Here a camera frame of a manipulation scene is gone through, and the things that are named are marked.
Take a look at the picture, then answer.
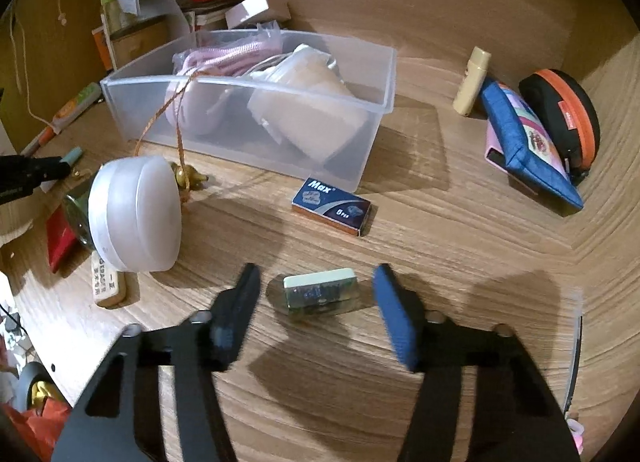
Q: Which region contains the blue pencil pouch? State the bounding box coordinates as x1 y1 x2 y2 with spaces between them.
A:
480 79 584 211

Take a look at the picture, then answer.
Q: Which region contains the white fluffy cloth bundle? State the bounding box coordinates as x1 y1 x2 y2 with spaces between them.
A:
247 44 368 164

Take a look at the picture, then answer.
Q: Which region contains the orange booklet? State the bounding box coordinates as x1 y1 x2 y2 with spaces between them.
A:
92 27 113 72

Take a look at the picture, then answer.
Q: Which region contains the gold gourd charm with cord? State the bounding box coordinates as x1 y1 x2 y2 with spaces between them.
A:
131 70 207 204

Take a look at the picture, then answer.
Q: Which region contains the black orange round case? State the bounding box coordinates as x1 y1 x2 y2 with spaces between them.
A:
518 69 601 185

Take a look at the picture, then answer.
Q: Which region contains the pink braided rope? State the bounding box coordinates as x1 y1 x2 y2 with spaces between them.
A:
162 21 284 139

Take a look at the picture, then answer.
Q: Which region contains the blue Max staples box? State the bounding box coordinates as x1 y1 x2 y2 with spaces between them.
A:
291 177 372 236

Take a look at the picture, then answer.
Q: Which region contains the small white pink box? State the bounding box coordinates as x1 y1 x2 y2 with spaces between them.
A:
226 0 291 29

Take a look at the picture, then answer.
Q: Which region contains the white round cream jar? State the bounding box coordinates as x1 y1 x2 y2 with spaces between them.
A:
88 156 182 273

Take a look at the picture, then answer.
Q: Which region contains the cream small lotion bottle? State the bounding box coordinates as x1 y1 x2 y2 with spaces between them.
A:
452 46 491 117

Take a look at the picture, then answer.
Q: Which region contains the dark green glass bottle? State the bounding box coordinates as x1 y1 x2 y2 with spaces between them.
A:
62 175 94 251

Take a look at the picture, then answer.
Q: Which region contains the orange green tube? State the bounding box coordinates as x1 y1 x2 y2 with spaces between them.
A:
21 82 102 157

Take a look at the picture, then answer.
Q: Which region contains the clear plastic storage bin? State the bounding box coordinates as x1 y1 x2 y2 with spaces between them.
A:
101 29 397 191

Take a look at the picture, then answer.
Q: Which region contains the white eraser with print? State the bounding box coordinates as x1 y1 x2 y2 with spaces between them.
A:
91 251 127 308

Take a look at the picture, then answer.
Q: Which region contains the yellow-green tall bottle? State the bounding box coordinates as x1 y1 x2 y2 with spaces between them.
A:
100 0 122 36

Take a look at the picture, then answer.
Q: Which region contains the red velvet pouch gold top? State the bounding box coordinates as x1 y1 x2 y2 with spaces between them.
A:
46 205 79 274

